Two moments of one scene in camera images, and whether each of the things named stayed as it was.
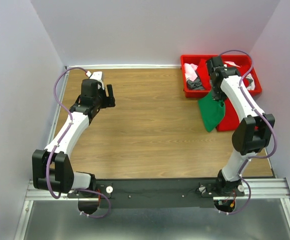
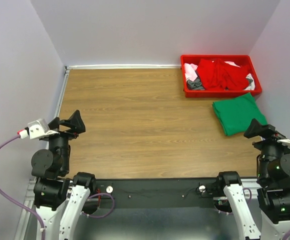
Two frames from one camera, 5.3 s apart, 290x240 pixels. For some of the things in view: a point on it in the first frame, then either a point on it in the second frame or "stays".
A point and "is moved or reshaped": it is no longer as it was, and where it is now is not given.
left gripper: (107, 100) to (62, 134)
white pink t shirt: (190, 71) stays
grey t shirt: (195, 85) stays
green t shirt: (212, 111) is moved or reshaped
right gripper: (217, 93) to (267, 143)
